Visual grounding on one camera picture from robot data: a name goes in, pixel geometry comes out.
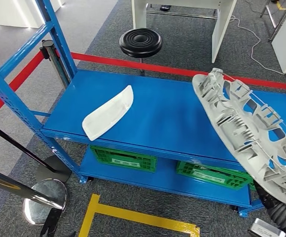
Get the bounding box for dark left robot hand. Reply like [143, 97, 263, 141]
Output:
[39, 207, 76, 237]

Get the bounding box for grey plastic wheel hubcap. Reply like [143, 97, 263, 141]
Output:
[192, 68, 286, 207]

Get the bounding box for white curved plastic car part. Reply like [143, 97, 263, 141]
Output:
[82, 85, 134, 142]

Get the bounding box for blue metal shelf rack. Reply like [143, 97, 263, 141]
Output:
[0, 0, 286, 218]

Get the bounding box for green plastic crate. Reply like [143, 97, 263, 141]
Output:
[175, 160, 256, 192]
[90, 145, 158, 173]

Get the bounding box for red barrier belt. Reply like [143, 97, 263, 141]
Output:
[0, 50, 45, 125]
[70, 52, 286, 92]

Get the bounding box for chrome stanchion with black cap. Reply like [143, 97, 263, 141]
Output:
[39, 39, 72, 88]

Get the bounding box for black round stool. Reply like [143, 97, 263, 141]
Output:
[118, 28, 163, 77]

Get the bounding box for white lit counter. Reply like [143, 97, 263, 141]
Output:
[0, 0, 66, 29]

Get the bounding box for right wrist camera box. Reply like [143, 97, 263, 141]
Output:
[247, 218, 286, 237]

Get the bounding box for white floor cable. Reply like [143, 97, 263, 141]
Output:
[229, 14, 285, 75]

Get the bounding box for chrome metal frame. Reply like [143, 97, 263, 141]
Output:
[260, 0, 286, 42]

